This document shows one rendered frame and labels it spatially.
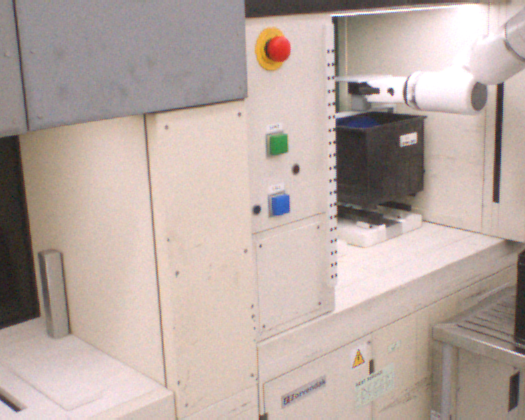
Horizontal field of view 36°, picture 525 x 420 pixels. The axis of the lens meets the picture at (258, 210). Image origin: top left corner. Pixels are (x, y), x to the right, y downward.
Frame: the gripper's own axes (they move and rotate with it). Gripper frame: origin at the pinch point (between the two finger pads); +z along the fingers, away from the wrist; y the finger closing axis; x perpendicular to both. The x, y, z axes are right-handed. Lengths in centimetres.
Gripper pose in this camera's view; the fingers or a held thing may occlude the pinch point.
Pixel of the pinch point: (361, 86)
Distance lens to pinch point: 189.1
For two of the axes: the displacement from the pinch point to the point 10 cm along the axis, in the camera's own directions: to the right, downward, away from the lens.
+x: -0.4, -9.6, -2.6
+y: 7.4, -2.1, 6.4
